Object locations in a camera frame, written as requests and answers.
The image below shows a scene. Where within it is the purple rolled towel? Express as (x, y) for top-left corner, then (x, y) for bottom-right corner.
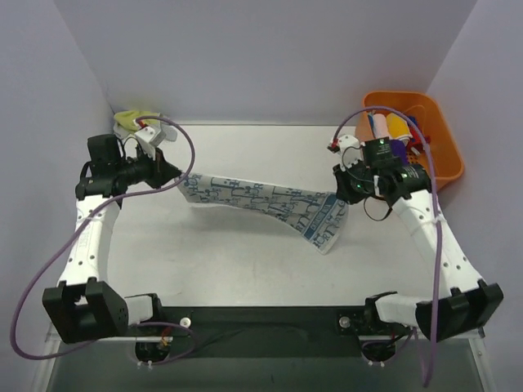
(389, 139), (409, 166)

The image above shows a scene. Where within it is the red rolled towel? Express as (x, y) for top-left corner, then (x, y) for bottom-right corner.
(407, 127), (424, 151)

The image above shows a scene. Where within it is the orange plastic basket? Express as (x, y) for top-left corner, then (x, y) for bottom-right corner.
(363, 91), (464, 190)

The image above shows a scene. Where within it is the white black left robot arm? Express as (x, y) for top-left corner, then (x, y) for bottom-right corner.
(42, 127), (181, 344)

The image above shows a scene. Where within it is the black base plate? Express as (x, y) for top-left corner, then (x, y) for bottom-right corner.
(127, 306), (409, 365)

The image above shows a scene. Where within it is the grey towel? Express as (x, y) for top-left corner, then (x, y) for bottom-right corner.
(113, 119), (177, 142)

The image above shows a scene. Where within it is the blue white patterned towel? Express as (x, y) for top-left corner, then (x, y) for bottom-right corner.
(178, 173), (348, 255)

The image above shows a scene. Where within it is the yellow green towel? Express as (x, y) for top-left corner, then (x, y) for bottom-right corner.
(114, 110), (160, 133)

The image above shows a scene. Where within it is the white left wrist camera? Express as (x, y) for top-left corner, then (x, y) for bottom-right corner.
(135, 126), (166, 149)

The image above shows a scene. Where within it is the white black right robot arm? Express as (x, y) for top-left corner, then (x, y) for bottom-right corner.
(333, 161), (503, 341)

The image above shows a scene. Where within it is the yellow rolled towel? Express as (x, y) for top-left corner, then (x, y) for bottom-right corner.
(386, 113), (410, 140)

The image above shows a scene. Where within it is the pink rolled towel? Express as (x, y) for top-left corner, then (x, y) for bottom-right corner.
(373, 114), (391, 139)

